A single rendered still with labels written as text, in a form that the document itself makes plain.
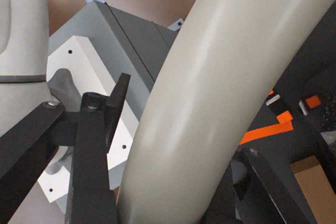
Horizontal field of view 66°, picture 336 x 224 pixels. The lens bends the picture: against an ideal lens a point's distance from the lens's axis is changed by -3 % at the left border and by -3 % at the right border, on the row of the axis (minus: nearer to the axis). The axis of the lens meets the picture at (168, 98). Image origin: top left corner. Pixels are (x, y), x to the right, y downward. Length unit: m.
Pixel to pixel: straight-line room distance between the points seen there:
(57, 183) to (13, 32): 0.38
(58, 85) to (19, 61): 0.17
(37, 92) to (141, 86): 0.22
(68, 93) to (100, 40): 0.14
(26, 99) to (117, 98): 0.30
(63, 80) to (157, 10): 0.93
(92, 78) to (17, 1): 0.21
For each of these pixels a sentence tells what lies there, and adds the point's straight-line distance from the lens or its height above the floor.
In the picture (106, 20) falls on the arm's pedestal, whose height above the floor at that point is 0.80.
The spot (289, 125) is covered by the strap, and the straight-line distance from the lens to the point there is 1.37.
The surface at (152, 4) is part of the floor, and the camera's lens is 1.45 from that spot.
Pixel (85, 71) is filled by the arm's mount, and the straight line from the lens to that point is 0.58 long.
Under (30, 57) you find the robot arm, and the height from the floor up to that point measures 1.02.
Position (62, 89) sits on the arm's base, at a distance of 0.58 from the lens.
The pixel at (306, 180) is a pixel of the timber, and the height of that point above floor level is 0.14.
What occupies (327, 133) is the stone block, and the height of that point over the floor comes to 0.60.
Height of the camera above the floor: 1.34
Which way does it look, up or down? 72 degrees down
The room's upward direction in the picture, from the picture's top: 116 degrees counter-clockwise
